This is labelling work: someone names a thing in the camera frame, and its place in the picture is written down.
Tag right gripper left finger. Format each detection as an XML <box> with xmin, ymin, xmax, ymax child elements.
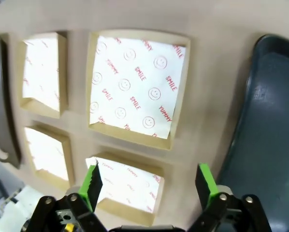
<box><xmin>30</xmin><ymin>163</ymin><xmax>106</xmax><ymax>232</ymax></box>

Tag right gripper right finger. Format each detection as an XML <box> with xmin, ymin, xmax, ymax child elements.
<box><xmin>188</xmin><ymin>163</ymin><xmax>272</xmax><ymax>232</ymax></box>

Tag white printed paper liner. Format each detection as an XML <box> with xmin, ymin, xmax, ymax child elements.
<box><xmin>25</xmin><ymin>127</ymin><xmax>70</xmax><ymax>181</ymax></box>
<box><xmin>86</xmin><ymin>157</ymin><xmax>161</xmax><ymax>213</ymax></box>
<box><xmin>90</xmin><ymin>35</ymin><xmax>185</xmax><ymax>140</ymax></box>
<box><xmin>22</xmin><ymin>37</ymin><xmax>63</xmax><ymax>107</ymax></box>

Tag cardboard box with purple donut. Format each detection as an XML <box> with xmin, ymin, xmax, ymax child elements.
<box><xmin>87</xmin><ymin>30</ymin><xmax>191</xmax><ymax>152</ymax></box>

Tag cardboard box with chocolate donut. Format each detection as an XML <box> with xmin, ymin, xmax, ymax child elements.
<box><xmin>20</xmin><ymin>31</ymin><xmax>68</xmax><ymax>119</ymax></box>

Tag brown serving tray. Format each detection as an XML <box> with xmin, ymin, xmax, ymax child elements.
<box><xmin>0</xmin><ymin>33</ymin><xmax>22</xmax><ymax>169</ymax></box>

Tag white equipment housing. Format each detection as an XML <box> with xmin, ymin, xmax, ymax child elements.
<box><xmin>0</xmin><ymin>154</ymin><xmax>43</xmax><ymax>220</ymax></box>

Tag black serving tray with handles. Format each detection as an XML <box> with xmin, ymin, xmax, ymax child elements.
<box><xmin>217</xmin><ymin>35</ymin><xmax>289</xmax><ymax>232</ymax></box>

